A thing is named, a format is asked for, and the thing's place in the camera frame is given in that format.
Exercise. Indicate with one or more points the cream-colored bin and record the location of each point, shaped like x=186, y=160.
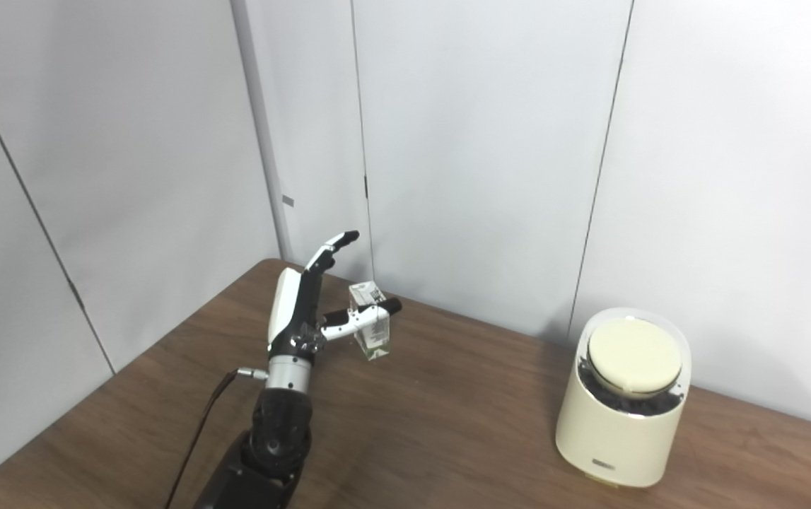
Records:
x=610, y=438

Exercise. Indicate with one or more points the white green milk carton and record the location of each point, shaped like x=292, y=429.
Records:
x=375, y=339

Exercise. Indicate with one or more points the grey wall post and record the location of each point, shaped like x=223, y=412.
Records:
x=264, y=141

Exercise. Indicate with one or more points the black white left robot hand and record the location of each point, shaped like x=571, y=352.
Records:
x=285, y=311

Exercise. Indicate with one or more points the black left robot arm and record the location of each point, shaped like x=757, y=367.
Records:
x=278, y=438

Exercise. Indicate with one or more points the round cream bin lid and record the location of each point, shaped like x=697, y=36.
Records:
x=635, y=353

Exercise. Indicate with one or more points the black bin liner bag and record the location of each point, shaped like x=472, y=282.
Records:
x=624, y=403

